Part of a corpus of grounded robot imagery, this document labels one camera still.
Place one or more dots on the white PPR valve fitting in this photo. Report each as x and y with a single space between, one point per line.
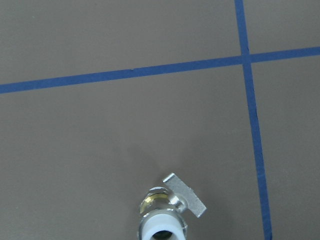
161 210

